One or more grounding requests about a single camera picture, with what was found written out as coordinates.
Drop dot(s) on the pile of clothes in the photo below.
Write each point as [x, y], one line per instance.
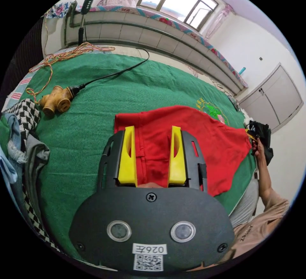
[21, 126]

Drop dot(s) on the pink curtain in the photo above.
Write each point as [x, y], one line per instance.
[221, 18]

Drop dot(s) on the person's body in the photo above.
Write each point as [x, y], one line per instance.
[263, 224]

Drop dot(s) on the bed with green cover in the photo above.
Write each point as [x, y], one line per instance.
[83, 140]

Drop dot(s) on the white cupboard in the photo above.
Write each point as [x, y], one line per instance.
[275, 97]

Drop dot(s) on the tiled platform with floral sheet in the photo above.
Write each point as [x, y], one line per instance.
[148, 32]

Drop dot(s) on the person's right hand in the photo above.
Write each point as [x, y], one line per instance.
[258, 149]

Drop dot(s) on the window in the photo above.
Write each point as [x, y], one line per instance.
[177, 1]

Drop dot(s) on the red pants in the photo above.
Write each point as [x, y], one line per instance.
[215, 145]

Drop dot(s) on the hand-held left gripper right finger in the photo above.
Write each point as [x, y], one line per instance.
[179, 166]

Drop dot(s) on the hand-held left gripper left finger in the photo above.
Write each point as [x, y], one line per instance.
[126, 164]

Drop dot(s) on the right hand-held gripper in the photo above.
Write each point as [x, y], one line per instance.
[264, 133]

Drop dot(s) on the brown multi-way socket adapter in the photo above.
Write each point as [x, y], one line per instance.
[53, 100]

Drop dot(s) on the person's right forearm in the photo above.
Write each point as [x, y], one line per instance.
[264, 178]

